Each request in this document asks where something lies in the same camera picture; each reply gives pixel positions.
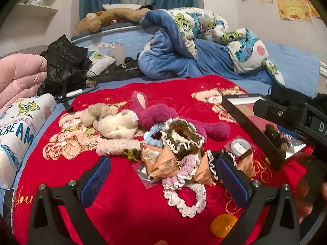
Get yellow wall certificate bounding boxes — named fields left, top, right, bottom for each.
left=276, top=0, right=313, bottom=23

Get black lace-trimmed scrunchie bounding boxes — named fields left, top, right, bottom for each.
left=207, top=150, right=238, bottom=182

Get magenta plush rabbit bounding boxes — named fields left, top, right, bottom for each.
left=131, top=92, right=232, bottom=142

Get blue scrunchie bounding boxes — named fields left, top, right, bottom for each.
left=143, top=125, right=166, bottom=147

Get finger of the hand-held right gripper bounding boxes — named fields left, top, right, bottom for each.
left=253, top=98, right=292, bottom=126

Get white plush toy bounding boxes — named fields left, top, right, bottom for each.
left=102, top=3, right=141, bottom=11

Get cream fuzzy headband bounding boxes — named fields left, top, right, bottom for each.
left=96, top=136, right=143, bottom=156

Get black furry cloth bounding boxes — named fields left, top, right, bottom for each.
left=269, top=84, right=327, bottom=105

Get blue cartoon printed blanket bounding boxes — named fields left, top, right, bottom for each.
left=138, top=6, right=287, bottom=86

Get white printed pillow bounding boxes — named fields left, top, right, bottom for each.
left=0, top=93, right=58, bottom=190

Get tan plush toy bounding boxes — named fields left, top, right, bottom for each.
left=82, top=103, right=113, bottom=128

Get black clothes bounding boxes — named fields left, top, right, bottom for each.
left=89, top=56, right=146, bottom=82

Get orange snack packet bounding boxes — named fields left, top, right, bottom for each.
left=236, top=150, right=256, bottom=179
left=193, top=156, right=217, bottom=187
left=140, top=143, right=166, bottom=182
left=156, top=143, right=184, bottom=179

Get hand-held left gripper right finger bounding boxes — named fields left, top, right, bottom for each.
left=217, top=156, right=300, bottom=245

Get brown plush dog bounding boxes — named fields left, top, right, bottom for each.
left=74, top=7, right=151, bottom=35

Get olive lace-trimmed scrunchie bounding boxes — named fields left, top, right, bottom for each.
left=161, top=119, right=205, bottom=156

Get olive knotted hair tie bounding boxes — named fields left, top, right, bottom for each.
left=121, top=149, right=141, bottom=162

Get round tin in clear bag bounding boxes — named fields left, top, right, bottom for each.
left=225, top=135, right=253, bottom=159
left=133, top=163, right=160, bottom=189

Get pink quilt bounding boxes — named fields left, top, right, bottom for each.
left=0, top=55, right=49, bottom=115

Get blue headboard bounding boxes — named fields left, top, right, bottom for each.
left=70, top=22, right=154, bottom=64

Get orange wall certificate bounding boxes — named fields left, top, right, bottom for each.
left=296, top=0, right=321, bottom=18

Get red printed blanket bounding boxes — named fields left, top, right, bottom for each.
left=11, top=75, right=317, bottom=245

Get grey checked cloth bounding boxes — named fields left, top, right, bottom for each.
left=0, top=45, right=49, bottom=59

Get small cartoon printed pillow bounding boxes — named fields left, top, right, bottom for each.
left=85, top=50, right=116, bottom=76

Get black shallow box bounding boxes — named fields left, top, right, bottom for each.
left=221, top=94, right=307, bottom=171

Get person's right hand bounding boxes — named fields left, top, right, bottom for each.
left=295, top=153, right=327, bottom=224

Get white ruffled scrunchie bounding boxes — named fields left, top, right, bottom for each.
left=162, top=176, right=206, bottom=218

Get pink scrunchie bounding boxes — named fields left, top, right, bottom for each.
left=179, top=156, right=202, bottom=176

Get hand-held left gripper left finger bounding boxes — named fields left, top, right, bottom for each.
left=27, top=155, right=112, bottom=245

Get black shiny jacket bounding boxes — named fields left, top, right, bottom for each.
left=38, top=34, right=92, bottom=96

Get cream plush bear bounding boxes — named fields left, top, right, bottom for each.
left=98, top=110, right=140, bottom=139

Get orange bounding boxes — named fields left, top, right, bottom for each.
left=209, top=214, right=238, bottom=237

